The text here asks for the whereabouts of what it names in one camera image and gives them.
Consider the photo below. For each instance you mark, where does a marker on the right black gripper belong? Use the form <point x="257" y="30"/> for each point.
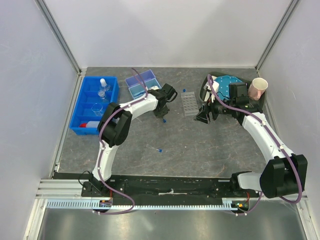
<point x="203" y="116"/>

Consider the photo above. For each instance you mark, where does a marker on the light blue cable duct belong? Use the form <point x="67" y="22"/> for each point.
<point x="90" y="204"/>

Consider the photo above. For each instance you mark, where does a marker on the small glass beaker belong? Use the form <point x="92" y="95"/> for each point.
<point x="103" y="96"/>

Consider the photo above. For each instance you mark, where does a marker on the teal dotted plate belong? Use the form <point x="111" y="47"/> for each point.
<point x="224" y="82"/>

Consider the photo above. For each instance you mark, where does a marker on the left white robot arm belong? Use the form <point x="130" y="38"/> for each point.
<point x="115" y="125"/>

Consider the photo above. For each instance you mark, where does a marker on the purple plastic box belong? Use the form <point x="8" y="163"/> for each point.
<point x="146" y="75"/>

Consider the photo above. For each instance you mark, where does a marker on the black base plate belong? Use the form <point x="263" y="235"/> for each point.
<point x="128" y="189"/>

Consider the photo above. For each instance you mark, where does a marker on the pink paper cup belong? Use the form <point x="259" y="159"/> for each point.
<point x="257" y="87"/>

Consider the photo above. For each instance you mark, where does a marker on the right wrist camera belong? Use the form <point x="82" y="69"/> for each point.
<point x="215" y="86"/>

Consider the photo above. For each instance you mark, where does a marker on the red cap wash bottle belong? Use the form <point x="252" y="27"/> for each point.
<point x="89" y="124"/>

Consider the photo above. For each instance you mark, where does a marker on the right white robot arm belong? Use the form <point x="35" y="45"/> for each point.
<point x="284" y="174"/>

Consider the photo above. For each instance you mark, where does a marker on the blue safety glasses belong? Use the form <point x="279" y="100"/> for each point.
<point x="139" y="94"/>

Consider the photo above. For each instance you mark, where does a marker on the clear flask white cap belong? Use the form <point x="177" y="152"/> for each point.
<point x="104" y="86"/>

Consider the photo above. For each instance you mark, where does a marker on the clear test tube rack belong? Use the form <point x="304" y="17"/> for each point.
<point x="189" y="103"/>

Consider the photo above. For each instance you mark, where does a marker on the light blue box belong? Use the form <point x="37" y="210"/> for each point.
<point x="138" y="88"/>

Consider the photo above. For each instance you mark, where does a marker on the dark grey tray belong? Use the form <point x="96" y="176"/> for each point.
<point x="217" y="74"/>

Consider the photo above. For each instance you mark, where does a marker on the glass funnel dish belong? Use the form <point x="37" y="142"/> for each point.
<point x="98" y="109"/>

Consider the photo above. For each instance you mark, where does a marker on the blue compartment bin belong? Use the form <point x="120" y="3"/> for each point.
<point x="90" y="106"/>

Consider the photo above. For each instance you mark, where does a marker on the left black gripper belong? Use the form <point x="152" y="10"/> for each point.
<point x="163" y="113"/>

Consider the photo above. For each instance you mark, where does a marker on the white paper sheet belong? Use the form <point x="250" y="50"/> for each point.
<point x="206" y="92"/>

